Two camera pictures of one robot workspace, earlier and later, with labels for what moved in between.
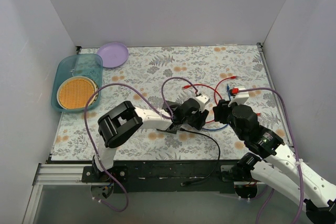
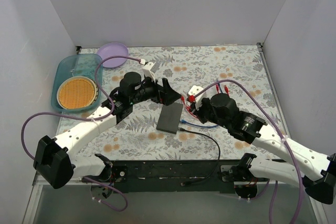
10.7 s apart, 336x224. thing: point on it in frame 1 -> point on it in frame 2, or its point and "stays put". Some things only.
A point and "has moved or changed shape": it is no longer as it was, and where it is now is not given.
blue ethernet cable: x=221 y=128 -> x=185 y=121
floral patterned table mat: x=159 y=77 stays put
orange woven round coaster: x=74 y=92 stays put
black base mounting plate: x=165 y=176 stays put
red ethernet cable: x=186 y=86 has moved or changed shape
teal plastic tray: x=89 y=65 stays put
